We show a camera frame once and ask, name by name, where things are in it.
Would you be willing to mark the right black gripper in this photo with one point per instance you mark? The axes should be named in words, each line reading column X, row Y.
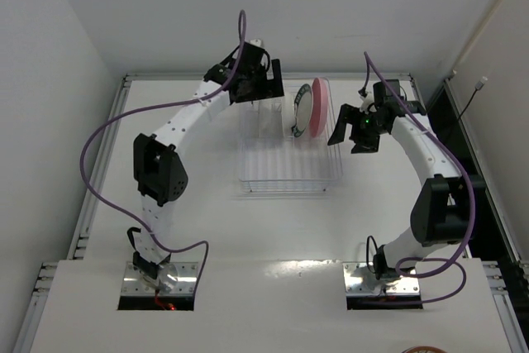
column 357, row 126

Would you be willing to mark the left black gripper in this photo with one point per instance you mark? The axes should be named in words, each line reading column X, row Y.
column 262, row 86

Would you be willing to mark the pink plate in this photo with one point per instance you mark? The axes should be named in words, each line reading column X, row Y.
column 320, row 106

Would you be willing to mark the green rimmed white plate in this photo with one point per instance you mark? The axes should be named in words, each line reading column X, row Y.
column 302, row 110

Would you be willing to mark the clear wire dish rack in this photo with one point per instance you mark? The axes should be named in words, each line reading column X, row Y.
column 287, row 164

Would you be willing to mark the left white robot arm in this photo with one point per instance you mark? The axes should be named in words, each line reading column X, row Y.
column 158, row 161

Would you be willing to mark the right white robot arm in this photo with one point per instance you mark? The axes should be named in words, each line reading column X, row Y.
column 446, row 208

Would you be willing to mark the brown bowl at edge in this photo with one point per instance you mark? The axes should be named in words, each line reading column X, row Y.
column 423, row 349

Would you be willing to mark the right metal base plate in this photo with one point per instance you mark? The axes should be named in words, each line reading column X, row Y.
column 360, row 282

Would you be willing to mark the metal base plate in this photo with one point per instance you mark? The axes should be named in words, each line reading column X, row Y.
column 182, row 280
column 360, row 282

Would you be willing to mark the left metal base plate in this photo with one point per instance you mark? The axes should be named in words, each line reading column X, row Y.
column 182, row 280

